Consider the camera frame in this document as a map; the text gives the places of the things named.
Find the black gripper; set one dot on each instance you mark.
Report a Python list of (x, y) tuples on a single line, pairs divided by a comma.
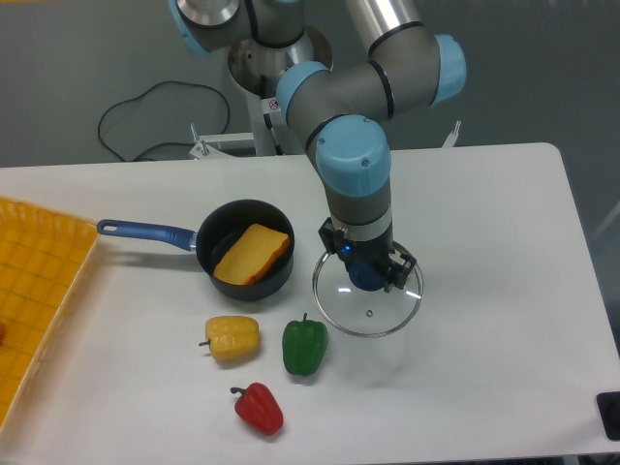
[(365, 251)]

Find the glass pot lid blue knob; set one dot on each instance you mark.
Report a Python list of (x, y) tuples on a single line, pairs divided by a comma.
[(361, 313)]

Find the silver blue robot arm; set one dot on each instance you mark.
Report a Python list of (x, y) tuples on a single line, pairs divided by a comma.
[(337, 117)]

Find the green bell pepper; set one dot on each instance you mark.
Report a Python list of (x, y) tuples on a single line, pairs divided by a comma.
[(304, 345)]

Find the yellow toast bread slice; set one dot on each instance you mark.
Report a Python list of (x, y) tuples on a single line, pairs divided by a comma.
[(250, 258)]

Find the yellow bell pepper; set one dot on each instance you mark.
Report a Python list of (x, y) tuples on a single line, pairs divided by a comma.
[(231, 337)]

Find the red bell pepper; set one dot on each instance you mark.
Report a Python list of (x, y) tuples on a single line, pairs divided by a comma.
[(258, 408)]

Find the black object table corner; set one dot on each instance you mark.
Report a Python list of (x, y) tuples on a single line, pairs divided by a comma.
[(609, 408)]

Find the yellow plastic basket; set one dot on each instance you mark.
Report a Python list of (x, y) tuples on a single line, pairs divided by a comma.
[(44, 253)]

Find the black saucepan blue handle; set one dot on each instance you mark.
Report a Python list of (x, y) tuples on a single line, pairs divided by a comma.
[(218, 233)]

